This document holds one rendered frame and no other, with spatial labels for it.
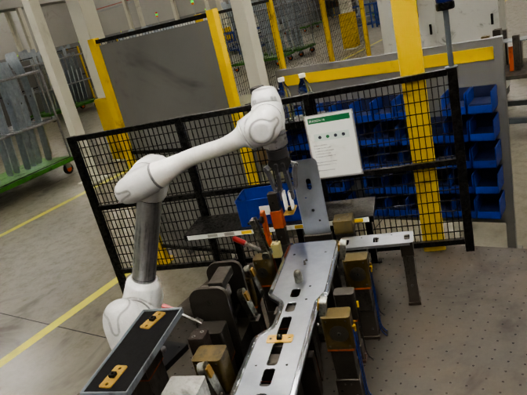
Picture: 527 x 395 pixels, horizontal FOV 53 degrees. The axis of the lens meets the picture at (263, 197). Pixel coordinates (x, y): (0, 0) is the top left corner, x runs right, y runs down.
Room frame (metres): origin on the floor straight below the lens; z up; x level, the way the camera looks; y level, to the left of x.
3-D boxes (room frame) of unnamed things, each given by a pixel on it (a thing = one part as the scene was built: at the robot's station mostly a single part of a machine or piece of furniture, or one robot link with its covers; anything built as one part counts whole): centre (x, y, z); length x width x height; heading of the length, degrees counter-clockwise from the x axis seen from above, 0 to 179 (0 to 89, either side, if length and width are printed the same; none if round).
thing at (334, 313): (1.40, -0.14, 0.87); 0.12 x 0.07 x 0.35; 71
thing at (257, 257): (1.90, 0.07, 0.87); 0.10 x 0.07 x 0.35; 71
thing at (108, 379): (1.18, 0.49, 1.17); 0.08 x 0.04 x 0.01; 156
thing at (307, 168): (2.09, -0.19, 1.17); 0.12 x 0.01 x 0.34; 71
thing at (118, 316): (1.91, 0.67, 0.88); 0.18 x 0.16 x 0.22; 169
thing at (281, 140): (1.80, -0.08, 1.52); 0.09 x 0.09 x 0.06
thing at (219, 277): (1.56, 0.22, 0.95); 0.18 x 0.13 x 0.49; 161
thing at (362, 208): (2.32, -0.04, 1.02); 0.90 x 0.22 x 0.03; 71
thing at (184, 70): (4.10, 0.53, 1.00); 1.34 x 0.14 x 2.00; 53
